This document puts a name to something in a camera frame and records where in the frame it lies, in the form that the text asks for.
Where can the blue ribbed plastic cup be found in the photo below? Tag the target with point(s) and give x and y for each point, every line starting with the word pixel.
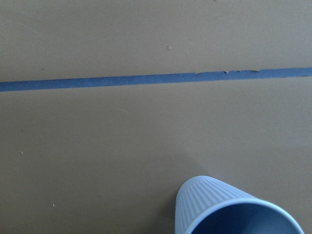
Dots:
pixel 205 205

